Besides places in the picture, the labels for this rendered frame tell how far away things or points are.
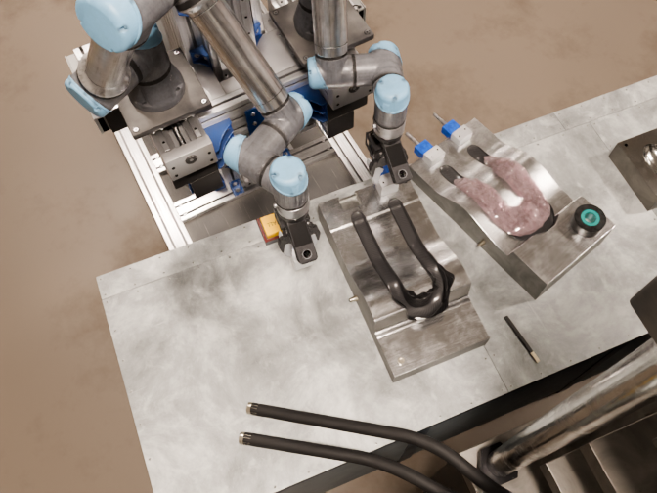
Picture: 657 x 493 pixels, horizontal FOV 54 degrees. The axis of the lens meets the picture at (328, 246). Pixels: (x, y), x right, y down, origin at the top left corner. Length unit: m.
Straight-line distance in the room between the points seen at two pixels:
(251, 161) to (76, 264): 1.60
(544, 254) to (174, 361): 0.98
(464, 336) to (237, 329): 0.58
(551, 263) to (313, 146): 1.27
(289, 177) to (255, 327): 0.54
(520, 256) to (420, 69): 1.67
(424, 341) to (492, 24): 2.14
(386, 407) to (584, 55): 2.26
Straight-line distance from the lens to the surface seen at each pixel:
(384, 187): 1.72
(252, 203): 2.55
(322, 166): 2.61
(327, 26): 1.48
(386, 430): 1.52
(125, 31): 1.22
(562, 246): 1.76
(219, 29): 1.33
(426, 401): 1.66
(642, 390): 0.85
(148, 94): 1.76
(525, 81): 3.26
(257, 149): 1.37
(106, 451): 2.57
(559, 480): 1.44
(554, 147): 2.05
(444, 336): 1.64
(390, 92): 1.45
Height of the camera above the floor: 2.41
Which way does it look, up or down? 64 degrees down
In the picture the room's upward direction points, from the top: 2 degrees counter-clockwise
